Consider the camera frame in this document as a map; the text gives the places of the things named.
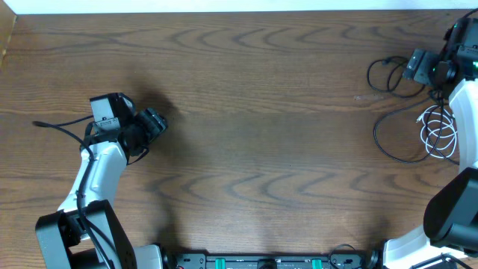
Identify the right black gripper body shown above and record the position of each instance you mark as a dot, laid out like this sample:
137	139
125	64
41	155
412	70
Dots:
428	70

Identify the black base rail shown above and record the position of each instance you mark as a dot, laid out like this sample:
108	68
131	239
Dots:
337	259

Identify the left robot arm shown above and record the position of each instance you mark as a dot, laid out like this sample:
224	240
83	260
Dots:
85	232

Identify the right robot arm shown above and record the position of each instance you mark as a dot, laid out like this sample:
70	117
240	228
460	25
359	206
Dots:
448	233

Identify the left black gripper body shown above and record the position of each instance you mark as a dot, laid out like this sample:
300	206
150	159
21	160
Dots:
148	125

